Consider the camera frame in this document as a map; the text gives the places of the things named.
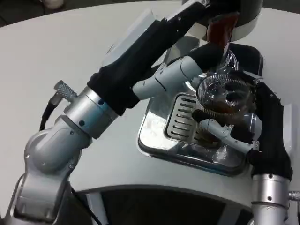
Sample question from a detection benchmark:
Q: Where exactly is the clear ribbed glass cup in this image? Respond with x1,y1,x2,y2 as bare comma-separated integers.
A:
195,72,256,146

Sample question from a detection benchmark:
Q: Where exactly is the dark robot torso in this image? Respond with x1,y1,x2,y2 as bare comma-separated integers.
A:
99,187,255,225

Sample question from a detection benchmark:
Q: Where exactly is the dark drink dispenser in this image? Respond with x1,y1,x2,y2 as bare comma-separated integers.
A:
182,0,260,43

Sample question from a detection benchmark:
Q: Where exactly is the slotted steel drip grid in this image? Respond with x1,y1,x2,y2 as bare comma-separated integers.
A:
165,93,212,144

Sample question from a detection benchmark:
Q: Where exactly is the steel drip tray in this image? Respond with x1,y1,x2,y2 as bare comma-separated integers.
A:
137,43,265,177

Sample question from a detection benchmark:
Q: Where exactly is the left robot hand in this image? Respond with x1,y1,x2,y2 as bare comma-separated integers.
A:
87,0,240,117

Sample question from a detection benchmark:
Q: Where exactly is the red tap handle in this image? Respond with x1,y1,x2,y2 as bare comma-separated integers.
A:
206,13,240,49

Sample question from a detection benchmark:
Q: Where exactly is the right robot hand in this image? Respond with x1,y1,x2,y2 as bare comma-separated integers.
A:
191,71,293,181

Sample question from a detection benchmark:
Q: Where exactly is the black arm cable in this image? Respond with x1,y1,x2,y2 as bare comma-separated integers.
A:
39,93,63,131

